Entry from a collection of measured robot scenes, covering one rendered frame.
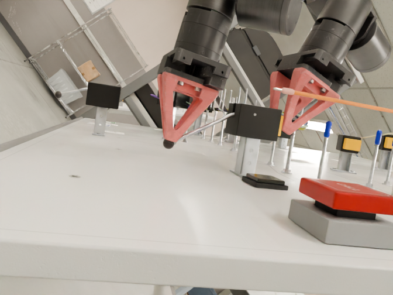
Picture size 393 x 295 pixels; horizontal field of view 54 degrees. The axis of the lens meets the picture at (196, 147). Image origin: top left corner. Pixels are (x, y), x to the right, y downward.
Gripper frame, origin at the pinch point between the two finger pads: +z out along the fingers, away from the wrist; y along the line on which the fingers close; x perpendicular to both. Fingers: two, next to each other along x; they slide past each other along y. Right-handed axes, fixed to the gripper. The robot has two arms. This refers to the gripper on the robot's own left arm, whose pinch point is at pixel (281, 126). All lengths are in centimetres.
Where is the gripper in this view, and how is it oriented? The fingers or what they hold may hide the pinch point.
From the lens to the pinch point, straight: 51.7
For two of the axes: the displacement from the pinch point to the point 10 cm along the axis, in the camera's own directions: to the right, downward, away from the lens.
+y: -3.0, -1.2, 9.5
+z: -5.0, 8.7, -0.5
